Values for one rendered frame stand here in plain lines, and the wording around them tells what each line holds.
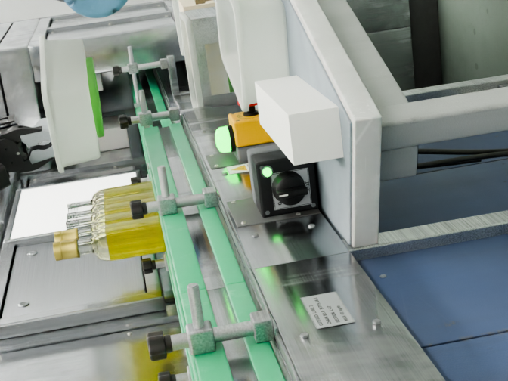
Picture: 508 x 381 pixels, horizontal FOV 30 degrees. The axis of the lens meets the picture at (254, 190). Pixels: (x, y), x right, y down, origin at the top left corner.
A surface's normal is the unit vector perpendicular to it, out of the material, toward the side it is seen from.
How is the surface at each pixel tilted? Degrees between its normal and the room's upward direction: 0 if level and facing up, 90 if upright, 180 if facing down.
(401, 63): 90
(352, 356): 90
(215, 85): 90
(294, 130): 90
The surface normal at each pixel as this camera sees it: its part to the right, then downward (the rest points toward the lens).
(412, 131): 0.19, 0.60
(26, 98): 0.16, 0.29
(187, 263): -0.12, -0.94
